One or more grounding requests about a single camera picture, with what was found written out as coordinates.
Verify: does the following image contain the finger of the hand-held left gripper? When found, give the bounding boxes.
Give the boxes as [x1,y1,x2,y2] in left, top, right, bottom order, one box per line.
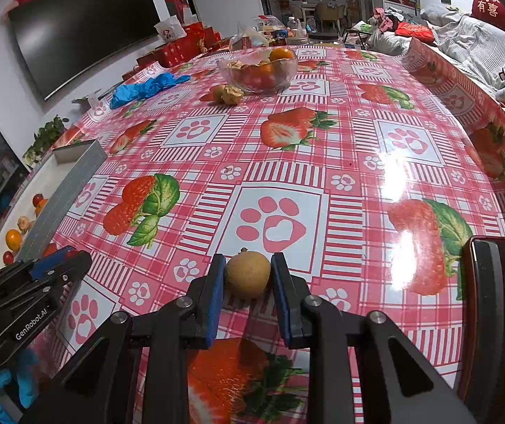
[29,246,73,280]
[42,249,93,294]

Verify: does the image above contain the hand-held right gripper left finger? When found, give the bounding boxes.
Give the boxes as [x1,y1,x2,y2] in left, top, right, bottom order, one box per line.
[18,253,227,424]

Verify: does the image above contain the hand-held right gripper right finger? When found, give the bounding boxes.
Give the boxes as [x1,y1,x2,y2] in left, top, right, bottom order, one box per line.
[270,252,478,424]

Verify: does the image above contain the grey tray box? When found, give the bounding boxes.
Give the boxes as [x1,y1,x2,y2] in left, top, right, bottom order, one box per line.
[0,139,108,275]

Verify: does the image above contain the person's left hand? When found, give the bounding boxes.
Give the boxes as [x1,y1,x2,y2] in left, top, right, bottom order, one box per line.
[0,348,40,424]

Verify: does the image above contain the green potted plant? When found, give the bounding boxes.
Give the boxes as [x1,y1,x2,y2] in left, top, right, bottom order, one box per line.
[22,116,70,166]

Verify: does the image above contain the red strawberry print tablecloth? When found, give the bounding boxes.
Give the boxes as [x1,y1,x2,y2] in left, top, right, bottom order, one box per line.
[36,44,505,424]

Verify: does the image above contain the small open cardboard box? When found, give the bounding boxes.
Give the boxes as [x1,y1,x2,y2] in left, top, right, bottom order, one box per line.
[71,88,103,109]

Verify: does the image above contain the blue gloves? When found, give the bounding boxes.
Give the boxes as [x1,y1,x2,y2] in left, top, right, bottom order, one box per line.
[110,72,191,109]

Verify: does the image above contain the brown longan shell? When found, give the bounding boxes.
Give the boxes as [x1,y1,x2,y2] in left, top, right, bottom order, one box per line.
[221,86,245,106]

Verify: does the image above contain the glass bowl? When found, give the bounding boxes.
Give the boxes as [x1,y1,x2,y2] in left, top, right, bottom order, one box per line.
[216,48,299,94]

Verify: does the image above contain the pile of small oranges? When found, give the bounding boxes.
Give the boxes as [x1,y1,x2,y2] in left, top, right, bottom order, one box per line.
[235,63,282,90]

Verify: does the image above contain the black television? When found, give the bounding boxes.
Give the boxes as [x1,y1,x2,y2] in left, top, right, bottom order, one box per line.
[7,0,170,102]

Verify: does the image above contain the stack of red gift boxes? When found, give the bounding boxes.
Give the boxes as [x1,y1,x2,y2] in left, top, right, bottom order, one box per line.
[136,22,223,70]

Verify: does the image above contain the white plastic bag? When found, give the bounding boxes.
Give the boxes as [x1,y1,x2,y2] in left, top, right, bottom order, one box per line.
[154,15,188,45]

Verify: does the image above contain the clear plastic container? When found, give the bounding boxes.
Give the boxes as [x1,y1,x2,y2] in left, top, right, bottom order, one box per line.
[229,14,289,50]

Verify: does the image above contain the dining chair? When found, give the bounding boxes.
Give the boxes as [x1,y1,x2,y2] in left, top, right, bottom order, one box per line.
[315,2,347,36]

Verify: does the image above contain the red cloth bag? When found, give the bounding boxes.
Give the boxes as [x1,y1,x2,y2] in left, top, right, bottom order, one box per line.
[394,22,435,44]

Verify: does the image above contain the grey striped blanket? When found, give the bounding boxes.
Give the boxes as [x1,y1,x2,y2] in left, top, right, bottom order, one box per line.
[420,4,505,107]

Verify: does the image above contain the red pillow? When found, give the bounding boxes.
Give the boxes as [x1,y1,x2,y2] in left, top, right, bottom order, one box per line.
[470,0,505,39]

